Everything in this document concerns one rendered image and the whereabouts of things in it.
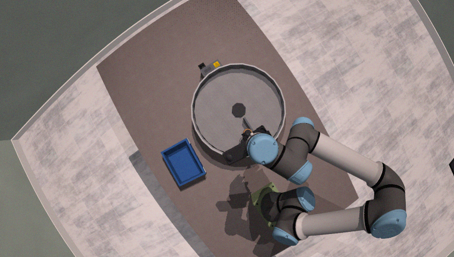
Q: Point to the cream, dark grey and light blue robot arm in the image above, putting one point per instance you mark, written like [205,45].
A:
[383,217]

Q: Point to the blue crate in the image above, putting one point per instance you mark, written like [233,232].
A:
[183,162]

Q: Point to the grey round turntable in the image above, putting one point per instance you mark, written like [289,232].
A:
[232,98]

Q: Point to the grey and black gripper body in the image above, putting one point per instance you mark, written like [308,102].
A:
[260,130]

